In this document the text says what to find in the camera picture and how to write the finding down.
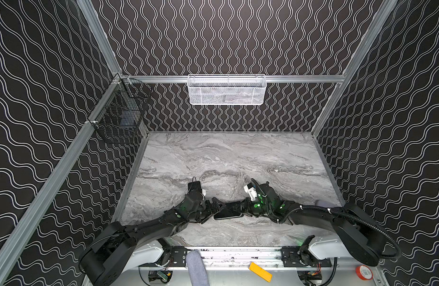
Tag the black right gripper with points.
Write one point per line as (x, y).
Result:
(243, 207)

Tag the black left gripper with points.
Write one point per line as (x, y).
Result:
(208, 207)

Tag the black phone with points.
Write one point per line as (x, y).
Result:
(230, 211)

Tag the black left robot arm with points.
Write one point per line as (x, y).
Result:
(105, 258)

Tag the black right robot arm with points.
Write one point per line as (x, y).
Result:
(364, 239)

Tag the yellow plastic piece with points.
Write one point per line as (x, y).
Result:
(262, 273)

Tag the grey cloth right side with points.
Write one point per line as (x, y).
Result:
(326, 204)

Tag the red tape roll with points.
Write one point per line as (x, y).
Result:
(364, 273)

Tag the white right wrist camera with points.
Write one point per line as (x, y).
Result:
(251, 191)

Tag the grey cloth front rail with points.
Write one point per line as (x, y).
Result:
(196, 269)

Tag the white wire mesh basket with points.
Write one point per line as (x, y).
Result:
(226, 90)

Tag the black wire mesh basket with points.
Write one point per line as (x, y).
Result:
(121, 122)

